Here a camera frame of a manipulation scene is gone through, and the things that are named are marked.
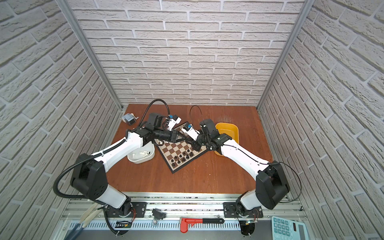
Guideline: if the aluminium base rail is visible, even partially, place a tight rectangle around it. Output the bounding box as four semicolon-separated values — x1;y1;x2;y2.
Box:
57;192;308;232

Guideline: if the folding chess board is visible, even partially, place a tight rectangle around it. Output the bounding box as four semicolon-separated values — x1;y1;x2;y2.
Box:
155;140;208;174

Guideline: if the teal calculator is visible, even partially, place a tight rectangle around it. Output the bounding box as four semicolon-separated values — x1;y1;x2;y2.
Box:
271;216;310;240

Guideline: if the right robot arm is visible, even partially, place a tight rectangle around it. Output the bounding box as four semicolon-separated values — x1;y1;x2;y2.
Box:
183;119;290;212

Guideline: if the small black bracket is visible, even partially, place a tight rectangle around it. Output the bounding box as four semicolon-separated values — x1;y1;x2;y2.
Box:
152;209;167;227

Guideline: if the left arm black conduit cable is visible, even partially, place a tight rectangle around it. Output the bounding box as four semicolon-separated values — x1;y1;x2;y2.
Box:
53;98;171;200

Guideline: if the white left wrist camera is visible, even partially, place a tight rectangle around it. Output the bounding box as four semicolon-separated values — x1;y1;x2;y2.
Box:
167;115;181;131

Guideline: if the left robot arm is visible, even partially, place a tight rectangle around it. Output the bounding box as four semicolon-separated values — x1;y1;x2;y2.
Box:
71;113;186;216

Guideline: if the white plastic bin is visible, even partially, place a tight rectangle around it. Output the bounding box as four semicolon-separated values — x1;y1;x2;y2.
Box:
127;143;155;164

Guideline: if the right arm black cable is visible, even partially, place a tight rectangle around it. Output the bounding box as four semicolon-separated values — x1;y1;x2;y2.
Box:
188;104;302;203

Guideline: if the yellow plastic bin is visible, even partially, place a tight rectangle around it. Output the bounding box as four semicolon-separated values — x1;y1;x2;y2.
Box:
212;123;239;156

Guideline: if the grey pencil sharpener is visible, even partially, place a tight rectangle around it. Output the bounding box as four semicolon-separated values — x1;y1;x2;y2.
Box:
122;113;138;126

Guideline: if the red black clamp tool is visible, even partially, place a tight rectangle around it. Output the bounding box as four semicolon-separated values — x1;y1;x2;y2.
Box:
180;218;225;234

